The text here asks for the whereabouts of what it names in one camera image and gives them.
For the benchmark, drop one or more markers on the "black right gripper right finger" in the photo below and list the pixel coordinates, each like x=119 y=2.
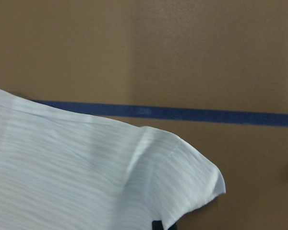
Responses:
x=173 y=227

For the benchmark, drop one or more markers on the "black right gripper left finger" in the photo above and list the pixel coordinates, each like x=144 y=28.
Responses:
x=157 y=225

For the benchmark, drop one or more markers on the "light blue button shirt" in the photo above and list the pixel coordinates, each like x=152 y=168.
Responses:
x=61 y=170

